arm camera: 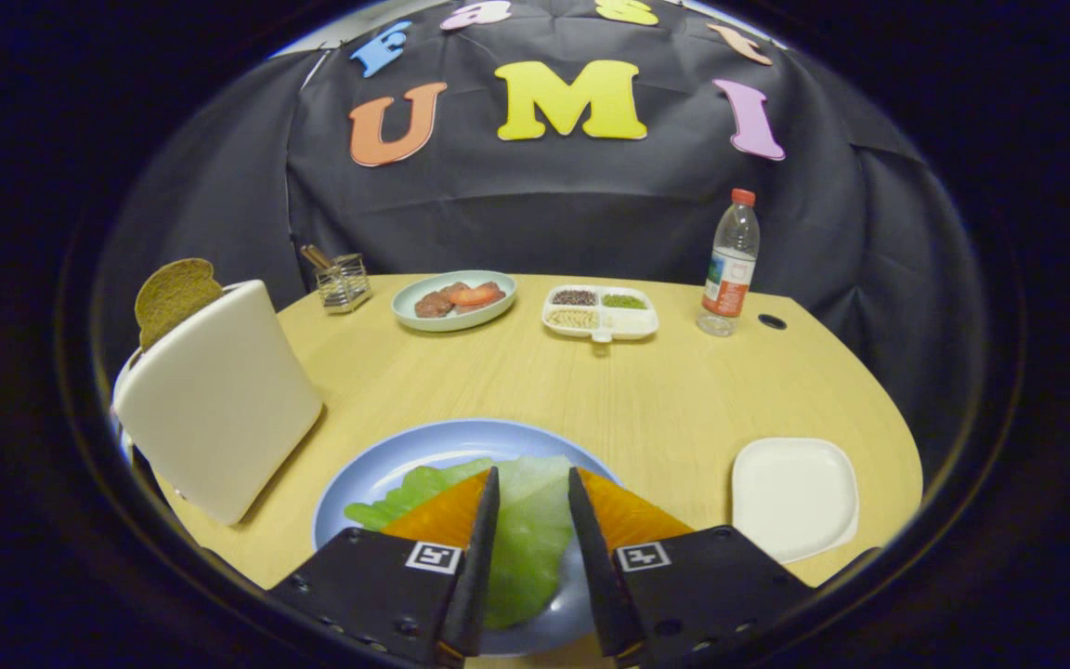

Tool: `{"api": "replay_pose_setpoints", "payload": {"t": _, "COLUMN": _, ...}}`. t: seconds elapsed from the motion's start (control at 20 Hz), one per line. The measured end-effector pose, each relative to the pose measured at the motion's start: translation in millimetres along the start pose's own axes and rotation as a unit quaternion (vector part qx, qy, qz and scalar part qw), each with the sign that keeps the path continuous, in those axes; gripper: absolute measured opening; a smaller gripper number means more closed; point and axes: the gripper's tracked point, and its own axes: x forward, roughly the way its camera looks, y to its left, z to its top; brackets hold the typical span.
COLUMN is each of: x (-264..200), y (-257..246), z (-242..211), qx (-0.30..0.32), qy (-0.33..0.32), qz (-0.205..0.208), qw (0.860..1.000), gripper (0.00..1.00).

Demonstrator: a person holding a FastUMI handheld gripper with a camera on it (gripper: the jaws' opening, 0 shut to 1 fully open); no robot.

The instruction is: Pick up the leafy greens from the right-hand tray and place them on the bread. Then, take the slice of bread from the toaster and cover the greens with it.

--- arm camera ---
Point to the clear chopstick holder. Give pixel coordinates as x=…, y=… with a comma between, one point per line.
x=345, y=286

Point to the black backdrop cloth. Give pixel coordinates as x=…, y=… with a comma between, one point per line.
x=544, y=204

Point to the beige seeds pile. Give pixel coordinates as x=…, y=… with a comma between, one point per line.
x=572, y=319

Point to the white square plate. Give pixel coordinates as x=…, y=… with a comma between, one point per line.
x=795, y=497

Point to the pale green round plate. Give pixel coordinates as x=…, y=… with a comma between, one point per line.
x=456, y=323

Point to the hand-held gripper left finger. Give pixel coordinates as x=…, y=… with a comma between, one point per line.
x=479, y=576

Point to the brown meat slice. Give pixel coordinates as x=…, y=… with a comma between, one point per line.
x=431, y=305

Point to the dark seeds pile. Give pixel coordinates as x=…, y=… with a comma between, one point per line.
x=575, y=297

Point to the white toaster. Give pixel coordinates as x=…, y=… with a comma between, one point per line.
x=219, y=400

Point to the white divided tray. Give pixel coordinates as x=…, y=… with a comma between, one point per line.
x=628, y=322

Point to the brown wooden chopsticks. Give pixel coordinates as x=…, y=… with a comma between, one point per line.
x=317, y=255

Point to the clear red-capped water bottle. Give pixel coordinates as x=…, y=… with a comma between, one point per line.
x=730, y=279

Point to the blue round plate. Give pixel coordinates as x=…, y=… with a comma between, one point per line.
x=386, y=465

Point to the brown bread slice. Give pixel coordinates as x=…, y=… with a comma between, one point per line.
x=173, y=297

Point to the green lettuce leaf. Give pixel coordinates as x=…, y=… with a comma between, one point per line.
x=530, y=520

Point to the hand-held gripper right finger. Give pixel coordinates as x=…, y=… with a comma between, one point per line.
x=595, y=576

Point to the green seeds pile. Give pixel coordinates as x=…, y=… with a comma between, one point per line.
x=624, y=301

